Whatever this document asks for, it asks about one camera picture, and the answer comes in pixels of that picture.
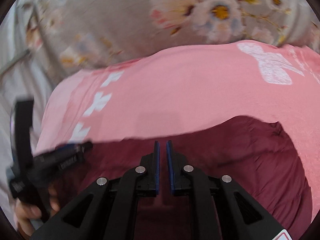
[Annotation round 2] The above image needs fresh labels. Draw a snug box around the maroon puffer jacket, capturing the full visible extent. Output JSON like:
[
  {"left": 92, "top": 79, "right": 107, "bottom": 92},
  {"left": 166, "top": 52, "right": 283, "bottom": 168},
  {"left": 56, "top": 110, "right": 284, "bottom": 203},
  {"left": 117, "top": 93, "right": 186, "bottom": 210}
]
[{"left": 51, "top": 114, "right": 314, "bottom": 240}]

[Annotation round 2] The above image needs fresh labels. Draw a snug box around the grey satin sheet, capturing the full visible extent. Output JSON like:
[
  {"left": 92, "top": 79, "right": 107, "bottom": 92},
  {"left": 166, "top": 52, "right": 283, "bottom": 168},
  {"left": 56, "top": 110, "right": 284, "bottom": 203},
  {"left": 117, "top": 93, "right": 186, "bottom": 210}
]
[{"left": 0, "top": 0, "right": 59, "bottom": 233}]

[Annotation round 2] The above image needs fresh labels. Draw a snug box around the person's left hand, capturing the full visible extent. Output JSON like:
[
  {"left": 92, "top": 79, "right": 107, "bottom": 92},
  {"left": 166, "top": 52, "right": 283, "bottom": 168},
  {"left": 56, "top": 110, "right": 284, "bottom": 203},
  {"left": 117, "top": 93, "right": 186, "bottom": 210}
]
[{"left": 14, "top": 183, "right": 62, "bottom": 236}]

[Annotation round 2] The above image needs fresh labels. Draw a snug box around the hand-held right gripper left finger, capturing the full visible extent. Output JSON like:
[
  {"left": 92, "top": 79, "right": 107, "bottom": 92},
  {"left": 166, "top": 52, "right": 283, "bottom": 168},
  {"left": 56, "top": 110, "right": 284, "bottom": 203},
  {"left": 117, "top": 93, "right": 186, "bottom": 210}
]
[{"left": 29, "top": 140, "right": 161, "bottom": 240}]

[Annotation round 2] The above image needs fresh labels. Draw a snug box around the pink printed blanket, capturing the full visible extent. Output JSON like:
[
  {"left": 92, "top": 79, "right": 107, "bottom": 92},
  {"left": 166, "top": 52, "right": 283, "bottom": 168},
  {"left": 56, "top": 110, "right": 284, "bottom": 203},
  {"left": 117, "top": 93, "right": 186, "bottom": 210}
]
[{"left": 34, "top": 39, "right": 320, "bottom": 222}]

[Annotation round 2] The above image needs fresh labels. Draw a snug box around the grey strap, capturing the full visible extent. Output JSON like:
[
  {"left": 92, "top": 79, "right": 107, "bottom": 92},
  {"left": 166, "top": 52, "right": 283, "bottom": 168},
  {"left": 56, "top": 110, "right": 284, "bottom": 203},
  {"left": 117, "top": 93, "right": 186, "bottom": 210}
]
[{"left": 0, "top": 49, "right": 31, "bottom": 77}]

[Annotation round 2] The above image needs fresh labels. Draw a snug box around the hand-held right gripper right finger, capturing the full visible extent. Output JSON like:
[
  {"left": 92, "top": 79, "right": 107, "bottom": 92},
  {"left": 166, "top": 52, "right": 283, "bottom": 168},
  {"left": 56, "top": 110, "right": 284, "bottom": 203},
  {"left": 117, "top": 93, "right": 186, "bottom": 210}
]
[{"left": 166, "top": 140, "right": 292, "bottom": 240}]

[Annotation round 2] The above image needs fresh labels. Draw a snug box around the grey floral blanket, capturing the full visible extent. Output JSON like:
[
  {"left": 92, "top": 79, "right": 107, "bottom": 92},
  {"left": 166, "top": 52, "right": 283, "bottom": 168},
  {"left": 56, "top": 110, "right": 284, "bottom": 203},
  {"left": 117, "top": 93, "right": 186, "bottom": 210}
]
[{"left": 15, "top": 0, "right": 320, "bottom": 72}]

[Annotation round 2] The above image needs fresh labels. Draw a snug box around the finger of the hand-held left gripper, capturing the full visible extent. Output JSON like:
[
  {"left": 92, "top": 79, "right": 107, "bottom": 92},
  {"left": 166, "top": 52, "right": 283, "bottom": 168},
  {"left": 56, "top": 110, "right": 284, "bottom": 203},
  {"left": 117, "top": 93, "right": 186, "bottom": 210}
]
[
  {"left": 54, "top": 141, "right": 94, "bottom": 156},
  {"left": 58, "top": 152, "right": 86, "bottom": 172}
]

